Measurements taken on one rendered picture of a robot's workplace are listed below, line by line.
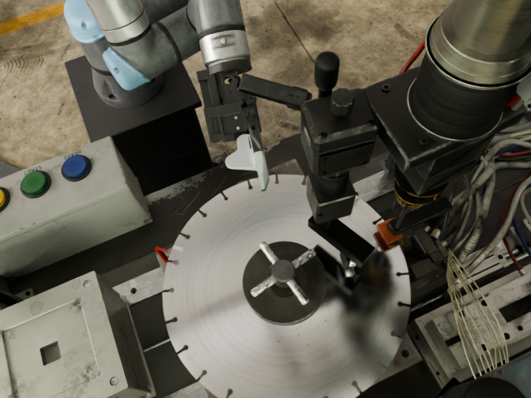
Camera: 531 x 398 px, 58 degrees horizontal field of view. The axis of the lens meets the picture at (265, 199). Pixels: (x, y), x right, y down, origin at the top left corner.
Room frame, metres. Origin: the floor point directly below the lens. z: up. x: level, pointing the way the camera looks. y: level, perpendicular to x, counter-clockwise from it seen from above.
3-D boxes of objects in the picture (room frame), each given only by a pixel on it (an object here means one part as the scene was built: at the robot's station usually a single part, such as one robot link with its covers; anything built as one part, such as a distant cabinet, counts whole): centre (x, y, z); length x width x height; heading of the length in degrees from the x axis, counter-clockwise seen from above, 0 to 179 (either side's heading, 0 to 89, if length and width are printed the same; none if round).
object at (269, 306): (0.18, -0.01, 0.96); 0.11 x 0.11 x 0.03
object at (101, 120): (0.75, 0.26, 0.37); 0.40 x 0.40 x 0.75; 16
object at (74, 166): (0.44, 0.30, 0.90); 0.04 x 0.04 x 0.02
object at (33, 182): (0.42, 0.37, 0.90); 0.04 x 0.04 x 0.02
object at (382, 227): (0.24, -0.20, 0.95); 0.10 x 0.03 x 0.07; 106
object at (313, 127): (0.23, -0.07, 1.17); 0.06 x 0.05 x 0.20; 97
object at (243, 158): (0.37, 0.02, 0.96); 0.09 x 0.06 x 0.03; 3
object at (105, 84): (0.75, 0.26, 0.80); 0.15 x 0.15 x 0.10
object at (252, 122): (0.42, 0.00, 0.97); 0.09 x 0.02 x 0.05; 3
